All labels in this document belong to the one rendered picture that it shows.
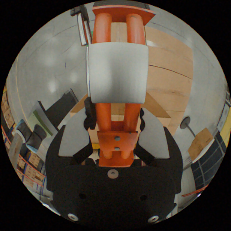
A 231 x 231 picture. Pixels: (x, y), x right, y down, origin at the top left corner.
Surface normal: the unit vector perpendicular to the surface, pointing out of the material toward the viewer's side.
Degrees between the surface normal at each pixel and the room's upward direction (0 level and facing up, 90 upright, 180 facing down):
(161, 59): 0
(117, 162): 90
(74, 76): 0
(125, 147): 0
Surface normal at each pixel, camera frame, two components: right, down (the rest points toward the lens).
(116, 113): 0.07, -0.84
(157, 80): 0.00, 0.54
